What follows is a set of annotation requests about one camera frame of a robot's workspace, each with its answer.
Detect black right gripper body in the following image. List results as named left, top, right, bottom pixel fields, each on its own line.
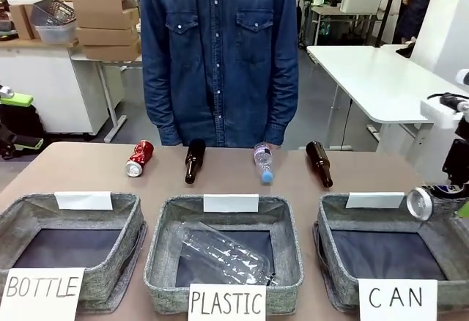
left=441, top=118, right=469, bottom=187

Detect silver can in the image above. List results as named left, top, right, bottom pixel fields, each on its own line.
left=405, top=183, right=469, bottom=223

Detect person right forearm denim sleeve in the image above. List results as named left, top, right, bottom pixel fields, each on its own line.
left=142, top=56, right=185, bottom=147

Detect person left forearm denim sleeve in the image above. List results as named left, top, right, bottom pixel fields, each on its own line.
left=260, top=56, right=300, bottom=147

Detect crushed red drink can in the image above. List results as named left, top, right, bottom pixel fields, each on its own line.
left=125, top=140, right=156, bottom=179

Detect white paper sign CAN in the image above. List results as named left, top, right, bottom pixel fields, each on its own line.
left=358, top=278, right=439, bottom=321

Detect grey fabric basket marked can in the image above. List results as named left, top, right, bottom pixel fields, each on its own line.
left=312, top=192, right=469, bottom=315

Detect grey fabric basket marked bottle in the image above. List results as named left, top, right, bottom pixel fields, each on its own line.
left=0, top=192, right=148, bottom=315

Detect grey fabric basket marked plastic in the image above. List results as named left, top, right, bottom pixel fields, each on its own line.
left=143, top=193, right=305, bottom=317

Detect white desk with cabinet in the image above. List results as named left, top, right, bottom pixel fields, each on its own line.
left=0, top=37, right=128, bottom=144

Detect clear plastic storage bin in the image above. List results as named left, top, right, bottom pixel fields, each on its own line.
left=34, top=23, right=80, bottom=45

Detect blank white card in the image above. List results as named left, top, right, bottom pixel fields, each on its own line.
left=54, top=191, right=114, bottom=211
left=203, top=193, right=260, bottom=213
left=344, top=191, right=406, bottom=210

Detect small cardboard box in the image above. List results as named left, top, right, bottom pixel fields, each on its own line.
left=8, top=3, right=42, bottom=41

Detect grey mesh plastic crate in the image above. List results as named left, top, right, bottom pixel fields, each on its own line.
left=29, top=0, right=77, bottom=28

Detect flat closed cardboard box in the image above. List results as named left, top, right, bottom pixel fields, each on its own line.
left=83, top=40, right=143, bottom=62
left=75, top=25, right=142, bottom=48

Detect long white table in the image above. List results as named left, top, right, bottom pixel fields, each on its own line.
left=306, top=44, right=469, bottom=152

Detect brown glass bottle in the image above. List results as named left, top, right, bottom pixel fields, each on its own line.
left=183, top=138, right=207, bottom=185
left=305, top=140, right=335, bottom=189

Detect background person dark skirt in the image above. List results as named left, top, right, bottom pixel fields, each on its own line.
left=393, top=0, right=435, bottom=45

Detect white paper sign BOTTLE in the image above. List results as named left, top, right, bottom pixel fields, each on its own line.
left=0, top=267, right=86, bottom=321

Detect black tripod pole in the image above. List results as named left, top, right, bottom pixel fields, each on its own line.
left=373, top=0, right=399, bottom=48

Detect grey background work table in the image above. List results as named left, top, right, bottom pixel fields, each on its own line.
left=309, top=4, right=383, bottom=47

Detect small blue-capped water bottle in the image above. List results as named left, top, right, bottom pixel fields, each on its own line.
left=253, top=142, right=276, bottom=185

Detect person torso denim shirt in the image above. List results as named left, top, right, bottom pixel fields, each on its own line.
left=137, top=0, right=300, bottom=150

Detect large clear plastic bottle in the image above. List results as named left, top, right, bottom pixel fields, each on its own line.
left=176, top=221, right=279, bottom=287

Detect white paper sign PLASTIC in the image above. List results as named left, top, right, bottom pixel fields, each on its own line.
left=188, top=283, right=267, bottom=321

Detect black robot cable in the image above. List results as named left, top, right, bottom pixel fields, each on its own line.
left=427, top=92, right=469, bottom=114

